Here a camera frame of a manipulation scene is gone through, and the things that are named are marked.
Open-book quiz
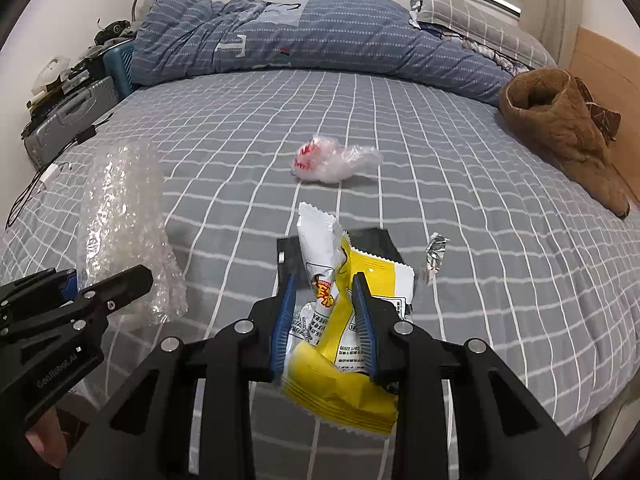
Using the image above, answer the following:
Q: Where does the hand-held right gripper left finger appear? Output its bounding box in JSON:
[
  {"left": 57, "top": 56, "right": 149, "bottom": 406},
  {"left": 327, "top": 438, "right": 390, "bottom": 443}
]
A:
[{"left": 60, "top": 272, "right": 301, "bottom": 480}]

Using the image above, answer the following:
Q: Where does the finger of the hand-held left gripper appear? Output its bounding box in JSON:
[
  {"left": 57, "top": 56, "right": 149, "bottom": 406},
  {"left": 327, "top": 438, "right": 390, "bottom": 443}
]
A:
[
  {"left": 74, "top": 264, "right": 154, "bottom": 328},
  {"left": 0, "top": 267, "right": 80, "bottom": 313}
]

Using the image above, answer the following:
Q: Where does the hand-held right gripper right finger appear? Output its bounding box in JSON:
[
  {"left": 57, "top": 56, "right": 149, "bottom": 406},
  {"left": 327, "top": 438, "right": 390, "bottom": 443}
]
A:
[{"left": 350, "top": 271, "right": 591, "bottom": 480}]

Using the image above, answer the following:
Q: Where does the clear bubble wrap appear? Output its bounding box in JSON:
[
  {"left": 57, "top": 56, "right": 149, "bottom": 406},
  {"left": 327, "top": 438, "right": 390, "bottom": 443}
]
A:
[{"left": 77, "top": 141, "right": 188, "bottom": 331}]

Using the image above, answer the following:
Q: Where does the white yellow snack packet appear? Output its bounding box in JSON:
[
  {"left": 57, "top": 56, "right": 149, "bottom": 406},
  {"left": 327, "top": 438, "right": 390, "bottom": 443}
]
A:
[{"left": 280, "top": 202, "right": 401, "bottom": 436}]

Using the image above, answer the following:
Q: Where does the person's left hand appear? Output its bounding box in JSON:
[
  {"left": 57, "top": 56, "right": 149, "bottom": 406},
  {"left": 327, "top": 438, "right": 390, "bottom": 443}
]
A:
[{"left": 22, "top": 407, "right": 68, "bottom": 466}]

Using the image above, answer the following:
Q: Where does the yellow snack wrapper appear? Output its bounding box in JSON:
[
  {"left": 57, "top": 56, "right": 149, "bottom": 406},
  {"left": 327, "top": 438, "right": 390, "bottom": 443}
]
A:
[{"left": 340, "top": 237, "right": 416, "bottom": 323}]

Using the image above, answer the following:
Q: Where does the black flat packet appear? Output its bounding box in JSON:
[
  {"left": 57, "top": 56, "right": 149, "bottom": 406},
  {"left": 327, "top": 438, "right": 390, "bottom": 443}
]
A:
[{"left": 276, "top": 227, "right": 407, "bottom": 321}]

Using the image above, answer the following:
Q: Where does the silver foil wrapper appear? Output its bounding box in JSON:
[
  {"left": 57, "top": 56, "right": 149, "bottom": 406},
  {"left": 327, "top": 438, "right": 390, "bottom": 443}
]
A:
[{"left": 424, "top": 232, "right": 449, "bottom": 286}]

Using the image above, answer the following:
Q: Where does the white charger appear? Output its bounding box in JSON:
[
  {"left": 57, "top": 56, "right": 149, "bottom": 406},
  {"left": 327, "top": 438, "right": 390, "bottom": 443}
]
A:
[{"left": 42, "top": 162, "right": 68, "bottom": 186}]

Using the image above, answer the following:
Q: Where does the grey suitcase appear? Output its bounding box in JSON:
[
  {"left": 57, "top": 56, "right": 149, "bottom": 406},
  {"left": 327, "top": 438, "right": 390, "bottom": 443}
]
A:
[{"left": 22, "top": 76, "right": 118, "bottom": 166}]

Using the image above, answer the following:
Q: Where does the clear red-printed plastic bag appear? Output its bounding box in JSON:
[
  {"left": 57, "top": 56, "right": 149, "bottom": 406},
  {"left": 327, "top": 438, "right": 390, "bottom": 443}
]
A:
[{"left": 291, "top": 133, "right": 384, "bottom": 184}]

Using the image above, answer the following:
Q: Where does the white translucent bag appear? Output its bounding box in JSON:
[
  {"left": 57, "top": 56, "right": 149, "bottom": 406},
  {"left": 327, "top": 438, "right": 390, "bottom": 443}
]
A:
[{"left": 31, "top": 55, "right": 73, "bottom": 93}]

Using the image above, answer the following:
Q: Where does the black gadget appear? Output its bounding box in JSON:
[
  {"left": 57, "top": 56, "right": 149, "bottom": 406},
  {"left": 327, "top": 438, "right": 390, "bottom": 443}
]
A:
[{"left": 95, "top": 19, "right": 133, "bottom": 43}]

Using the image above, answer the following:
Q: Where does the brown quilted jacket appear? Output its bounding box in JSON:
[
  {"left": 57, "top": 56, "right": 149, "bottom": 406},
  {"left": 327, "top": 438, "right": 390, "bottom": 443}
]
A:
[{"left": 499, "top": 69, "right": 632, "bottom": 219}]

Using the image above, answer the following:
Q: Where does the blue striped duvet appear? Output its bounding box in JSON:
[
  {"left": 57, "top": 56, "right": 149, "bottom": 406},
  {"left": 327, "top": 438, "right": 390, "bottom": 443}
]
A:
[{"left": 131, "top": 0, "right": 516, "bottom": 107}]

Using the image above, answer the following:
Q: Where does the dark leaf-printed cushion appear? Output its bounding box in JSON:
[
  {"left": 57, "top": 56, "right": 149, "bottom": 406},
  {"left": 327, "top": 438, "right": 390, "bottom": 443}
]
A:
[{"left": 575, "top": 77, "right": 622, "bottom": 148}]

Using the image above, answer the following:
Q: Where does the grey checked pillow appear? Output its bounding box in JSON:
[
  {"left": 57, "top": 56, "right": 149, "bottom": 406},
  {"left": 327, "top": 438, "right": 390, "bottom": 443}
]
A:
[{"left": 410, "top": 0, "right": 558, "bottom": 73}]

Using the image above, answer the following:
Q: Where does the tan padded headboard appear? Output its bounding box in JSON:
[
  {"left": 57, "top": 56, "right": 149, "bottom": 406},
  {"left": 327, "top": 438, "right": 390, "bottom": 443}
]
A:
[{"left": 567, "top": 27, "right": 640, "bottom": 211}]

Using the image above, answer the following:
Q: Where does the beige curtain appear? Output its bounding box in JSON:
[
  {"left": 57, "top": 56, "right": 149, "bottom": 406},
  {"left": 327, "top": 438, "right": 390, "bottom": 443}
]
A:
[{"left": 520, "top": 0, "right": 583, "bottom": 61}]

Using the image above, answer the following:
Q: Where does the black cable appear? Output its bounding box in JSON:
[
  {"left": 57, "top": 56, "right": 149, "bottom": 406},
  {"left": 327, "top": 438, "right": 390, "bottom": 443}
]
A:
[{"left": 5, "top": 162, "right": 51, "bottom": 228}]

